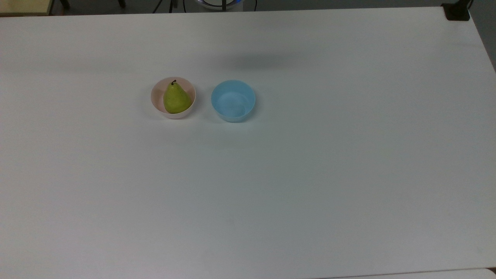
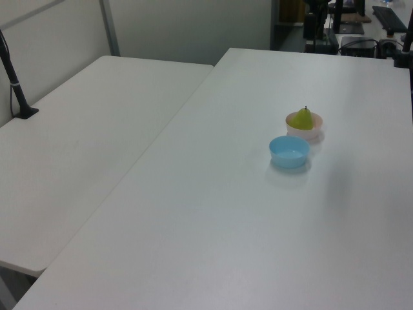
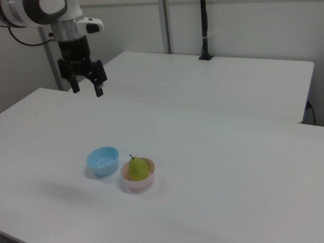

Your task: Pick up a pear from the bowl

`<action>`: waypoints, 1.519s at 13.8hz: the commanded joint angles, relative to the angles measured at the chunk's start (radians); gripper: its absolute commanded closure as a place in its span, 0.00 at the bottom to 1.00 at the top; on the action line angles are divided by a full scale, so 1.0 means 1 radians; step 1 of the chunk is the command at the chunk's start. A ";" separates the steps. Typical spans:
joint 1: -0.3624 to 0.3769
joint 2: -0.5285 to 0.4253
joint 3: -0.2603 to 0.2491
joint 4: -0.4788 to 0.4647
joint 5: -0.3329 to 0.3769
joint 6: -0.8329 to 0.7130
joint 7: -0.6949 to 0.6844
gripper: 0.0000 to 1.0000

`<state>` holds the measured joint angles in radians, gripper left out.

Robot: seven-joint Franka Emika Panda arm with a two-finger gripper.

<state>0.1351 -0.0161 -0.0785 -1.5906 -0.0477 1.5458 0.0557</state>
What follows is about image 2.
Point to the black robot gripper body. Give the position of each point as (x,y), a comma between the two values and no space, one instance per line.
(314,6)

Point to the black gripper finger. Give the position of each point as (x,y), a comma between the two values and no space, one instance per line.
(320,27)
(309,26)

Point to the green pear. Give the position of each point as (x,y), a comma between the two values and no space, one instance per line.
(302,119)

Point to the pink plastic bowl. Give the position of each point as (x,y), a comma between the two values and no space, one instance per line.
(306,133)

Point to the blue plastic bowl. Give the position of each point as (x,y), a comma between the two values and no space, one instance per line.
(289,156)

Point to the dark equipment behind table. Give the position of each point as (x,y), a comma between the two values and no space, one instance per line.
(327,45)

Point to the black monitor stand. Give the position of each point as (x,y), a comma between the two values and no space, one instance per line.
(350,29)

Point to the brown wooden board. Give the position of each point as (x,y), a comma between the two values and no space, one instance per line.
(355,16)

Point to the black box device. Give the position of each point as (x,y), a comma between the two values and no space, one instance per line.
(358,46)

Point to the black keyboard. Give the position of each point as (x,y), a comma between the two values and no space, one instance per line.
(388,17)

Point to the white folding side table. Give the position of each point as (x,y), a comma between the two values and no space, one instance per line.
(64,145)

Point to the black clamp camera pole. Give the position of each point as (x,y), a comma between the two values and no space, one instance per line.
(403,48)

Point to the grey metal partition post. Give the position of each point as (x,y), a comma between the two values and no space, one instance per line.
(109,29)

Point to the black camera stand pole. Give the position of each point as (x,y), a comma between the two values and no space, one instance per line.
(16,88)

